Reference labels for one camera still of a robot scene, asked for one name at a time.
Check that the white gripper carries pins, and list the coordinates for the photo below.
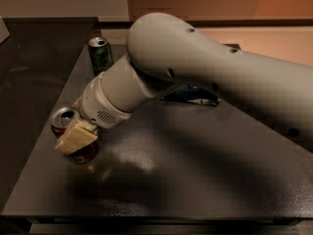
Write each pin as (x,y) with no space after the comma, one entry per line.
(95,104)

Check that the red coke can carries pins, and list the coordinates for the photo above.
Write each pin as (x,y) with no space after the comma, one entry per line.
(76,137)

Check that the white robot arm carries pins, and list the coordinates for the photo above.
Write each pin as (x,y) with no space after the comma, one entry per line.
(164,52)

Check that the green soda can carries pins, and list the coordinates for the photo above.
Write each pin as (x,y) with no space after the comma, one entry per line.
(100,53)

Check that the dark blue chip bag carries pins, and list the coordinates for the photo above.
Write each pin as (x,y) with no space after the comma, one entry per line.
(193,95)

